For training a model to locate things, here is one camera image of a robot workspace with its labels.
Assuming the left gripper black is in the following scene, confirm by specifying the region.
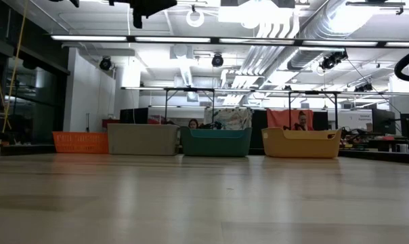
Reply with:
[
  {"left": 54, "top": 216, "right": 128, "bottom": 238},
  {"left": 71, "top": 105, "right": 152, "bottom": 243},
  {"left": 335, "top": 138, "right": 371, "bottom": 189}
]
[{"left": 128, "top": 0, "right": 177, "bottom": 30}]

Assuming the black light bar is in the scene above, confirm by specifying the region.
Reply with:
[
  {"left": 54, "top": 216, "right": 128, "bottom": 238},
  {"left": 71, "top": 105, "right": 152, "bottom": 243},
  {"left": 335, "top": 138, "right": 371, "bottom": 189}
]
[{"left": 50, "top": 33, "right": 409, "bottom": 49}]

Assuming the red box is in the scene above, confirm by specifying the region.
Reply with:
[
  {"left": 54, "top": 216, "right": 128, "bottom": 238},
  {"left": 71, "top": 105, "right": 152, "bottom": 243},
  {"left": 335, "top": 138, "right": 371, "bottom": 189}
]
[{"left": 102, "top": 118, "right": 121, "bottom": 129}]

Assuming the patterned pale cloth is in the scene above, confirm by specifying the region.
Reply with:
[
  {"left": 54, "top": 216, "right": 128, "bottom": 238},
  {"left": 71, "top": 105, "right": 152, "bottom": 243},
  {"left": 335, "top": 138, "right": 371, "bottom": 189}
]
[{"left": 203, "top": 107, "right": 255, "bottom": 131}]

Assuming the grey plastic bin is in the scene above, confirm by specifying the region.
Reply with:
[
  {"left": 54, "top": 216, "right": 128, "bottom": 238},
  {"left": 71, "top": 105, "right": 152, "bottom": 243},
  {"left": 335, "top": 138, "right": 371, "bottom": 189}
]
[{"left": 106, "top": 123, "right": 180, "bottom": 157}]

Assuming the green plastic bin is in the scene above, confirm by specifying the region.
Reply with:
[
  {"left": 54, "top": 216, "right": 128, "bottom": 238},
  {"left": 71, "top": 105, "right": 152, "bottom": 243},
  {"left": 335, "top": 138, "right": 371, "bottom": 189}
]
[{"left": 179, "top": 126, "right": 253, "bottom": 158}]

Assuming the black partition panel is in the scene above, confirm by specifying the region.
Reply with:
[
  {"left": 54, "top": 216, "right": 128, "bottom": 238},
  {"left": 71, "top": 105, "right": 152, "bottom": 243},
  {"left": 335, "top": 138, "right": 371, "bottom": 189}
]
[{"left": 251, "top": 110, "right": 268, "bottom": 150}]

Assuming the red-orange slotted basket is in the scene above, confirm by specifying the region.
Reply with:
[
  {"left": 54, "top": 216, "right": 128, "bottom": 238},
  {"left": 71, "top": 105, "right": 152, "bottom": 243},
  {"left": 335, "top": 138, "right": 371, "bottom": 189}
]
[{"left": 52, "top": 131, "right": 110, "bottom": 155}]

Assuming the orange-red cloth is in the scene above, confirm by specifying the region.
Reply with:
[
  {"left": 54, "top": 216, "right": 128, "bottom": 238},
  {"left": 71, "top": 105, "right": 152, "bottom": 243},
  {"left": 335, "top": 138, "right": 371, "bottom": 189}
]
[{"left": 266, "top": 108, "right": 314, "bottom": 130}]

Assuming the black ceiling spotlight cluster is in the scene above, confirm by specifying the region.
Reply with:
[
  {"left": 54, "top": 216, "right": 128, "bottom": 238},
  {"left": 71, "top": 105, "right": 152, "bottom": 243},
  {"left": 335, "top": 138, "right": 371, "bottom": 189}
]
[{"left": 319, "top": 49, "right": 349, "bottom": 71}]

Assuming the mustard yellow plastic bin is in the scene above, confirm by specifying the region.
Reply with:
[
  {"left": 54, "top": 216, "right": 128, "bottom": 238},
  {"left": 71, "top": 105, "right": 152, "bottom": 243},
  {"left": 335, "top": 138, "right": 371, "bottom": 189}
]
[{"left": 261, "top": 127, "right": 343, "bottom": 159}]

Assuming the white sign board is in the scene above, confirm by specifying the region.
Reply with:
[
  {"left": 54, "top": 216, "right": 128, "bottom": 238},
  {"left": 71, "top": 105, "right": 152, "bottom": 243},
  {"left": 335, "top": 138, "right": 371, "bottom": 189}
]
[{"left": 337, "top": 110, "right": 373, "bottom": 130}]

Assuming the black lab equipment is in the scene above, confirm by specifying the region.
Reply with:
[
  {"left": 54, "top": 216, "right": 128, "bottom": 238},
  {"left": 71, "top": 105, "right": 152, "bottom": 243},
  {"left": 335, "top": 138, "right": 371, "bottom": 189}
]
[{"left": 339, "top": 122, "right": 365, "bottom": 145}]

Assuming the white ring lamp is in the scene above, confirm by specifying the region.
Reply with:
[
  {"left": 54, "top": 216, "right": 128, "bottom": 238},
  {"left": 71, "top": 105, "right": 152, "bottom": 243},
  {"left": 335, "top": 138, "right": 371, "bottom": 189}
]
[{"left": 186, "top": 9, "right": 205, "bottom": 28}]

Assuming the black frame stand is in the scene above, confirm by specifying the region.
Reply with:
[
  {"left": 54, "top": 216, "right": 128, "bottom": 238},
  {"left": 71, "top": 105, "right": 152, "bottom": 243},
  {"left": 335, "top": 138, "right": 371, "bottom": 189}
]
[
  {"left": 288, "top": 90, "right": 339, "bottom": 130},
  {"left": 163, "top": 87, "right": 215, "bottom": 130}
]

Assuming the silver ventilation duct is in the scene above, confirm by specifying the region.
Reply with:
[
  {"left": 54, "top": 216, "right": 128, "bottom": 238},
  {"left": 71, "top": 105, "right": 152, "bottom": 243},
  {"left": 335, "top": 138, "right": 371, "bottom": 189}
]
[{"left": 287, "top": 0, "right": 353, "bottom": 71}]

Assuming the yellow cable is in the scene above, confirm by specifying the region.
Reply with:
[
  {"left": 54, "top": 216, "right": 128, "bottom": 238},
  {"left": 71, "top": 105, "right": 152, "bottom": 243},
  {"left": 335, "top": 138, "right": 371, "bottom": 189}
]
[{"left": 0, "top": 0, "right": 28, "bottom": 135}]

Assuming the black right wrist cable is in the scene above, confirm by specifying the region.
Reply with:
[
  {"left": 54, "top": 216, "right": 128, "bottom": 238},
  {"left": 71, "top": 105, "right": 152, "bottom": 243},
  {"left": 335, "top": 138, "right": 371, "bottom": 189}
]
[{"left": 393, "top": 46, "right": 409, "bottom": 93}]

